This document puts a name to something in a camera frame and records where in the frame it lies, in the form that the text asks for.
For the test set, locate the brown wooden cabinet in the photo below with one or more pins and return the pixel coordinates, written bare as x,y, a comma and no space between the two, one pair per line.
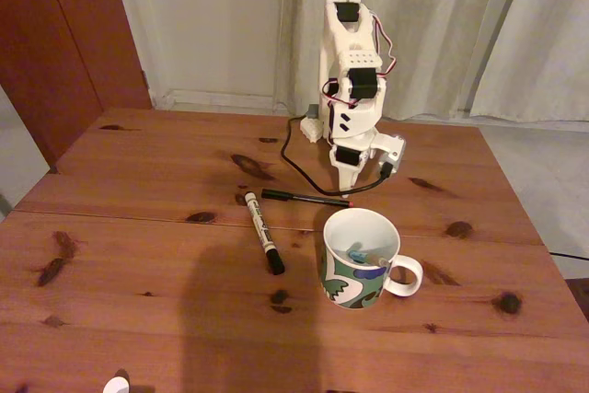
55,43

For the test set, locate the green mechanical pencil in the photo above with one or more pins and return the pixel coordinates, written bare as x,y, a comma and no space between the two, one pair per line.
363,256

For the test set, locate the white mug with green pattern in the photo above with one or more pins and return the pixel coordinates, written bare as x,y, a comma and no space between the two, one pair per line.
340,273

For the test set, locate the white marker with black cap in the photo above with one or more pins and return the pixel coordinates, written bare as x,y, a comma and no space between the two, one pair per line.
260,225

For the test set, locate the silver camera box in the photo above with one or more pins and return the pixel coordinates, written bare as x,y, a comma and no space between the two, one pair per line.
391,151

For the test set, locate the dark object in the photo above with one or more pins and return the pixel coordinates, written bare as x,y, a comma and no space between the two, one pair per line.
580,294

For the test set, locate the small grey box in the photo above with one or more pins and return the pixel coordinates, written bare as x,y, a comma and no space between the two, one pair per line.
314,110

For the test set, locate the black pen with red end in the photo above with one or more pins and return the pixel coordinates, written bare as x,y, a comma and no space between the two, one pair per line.
303,198

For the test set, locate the small white round object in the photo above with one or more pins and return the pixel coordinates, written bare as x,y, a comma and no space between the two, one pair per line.
115,386

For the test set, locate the white curtain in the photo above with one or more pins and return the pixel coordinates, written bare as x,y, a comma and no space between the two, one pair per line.
552,43
437,20

